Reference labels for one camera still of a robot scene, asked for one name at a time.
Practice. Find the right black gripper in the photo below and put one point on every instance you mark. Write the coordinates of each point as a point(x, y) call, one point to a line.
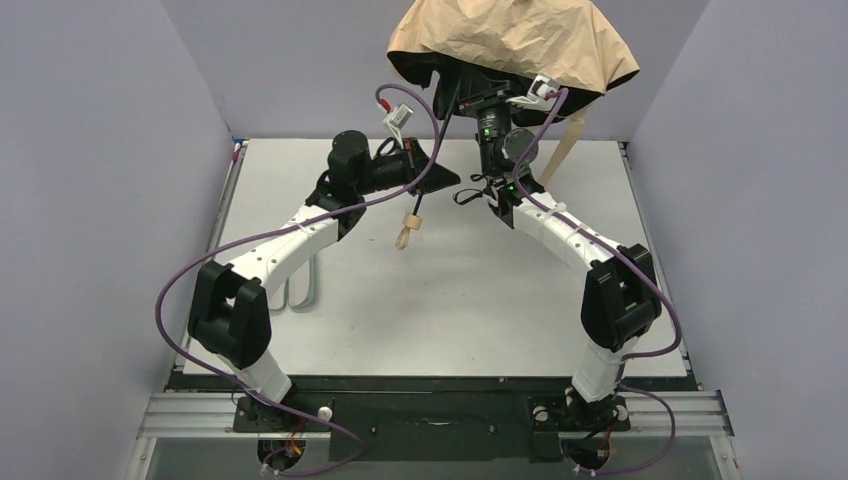
point(488, 102)

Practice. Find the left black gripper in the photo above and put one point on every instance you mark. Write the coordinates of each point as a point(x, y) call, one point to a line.
point(416, 163)

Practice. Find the beige patterned umbrella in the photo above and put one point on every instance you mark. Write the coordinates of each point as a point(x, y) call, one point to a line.
point(571, 42)

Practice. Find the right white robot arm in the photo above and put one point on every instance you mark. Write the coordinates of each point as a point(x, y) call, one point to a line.
point(619, 301)

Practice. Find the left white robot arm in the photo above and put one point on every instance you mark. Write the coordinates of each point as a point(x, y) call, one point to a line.
point(230, 314)

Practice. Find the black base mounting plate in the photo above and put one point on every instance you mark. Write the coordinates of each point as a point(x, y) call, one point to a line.
point(438, 419)

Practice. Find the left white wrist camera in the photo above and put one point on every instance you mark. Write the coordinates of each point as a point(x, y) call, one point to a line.
point(395, 118)

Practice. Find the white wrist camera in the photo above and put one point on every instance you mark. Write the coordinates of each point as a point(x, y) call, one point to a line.
point(395, 118)
point(540, 96)

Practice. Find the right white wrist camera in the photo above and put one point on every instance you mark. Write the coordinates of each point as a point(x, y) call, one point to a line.
point(540, 96)

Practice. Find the aluminium rail frame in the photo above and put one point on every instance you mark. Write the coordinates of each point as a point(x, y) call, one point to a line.
point(212, 416)

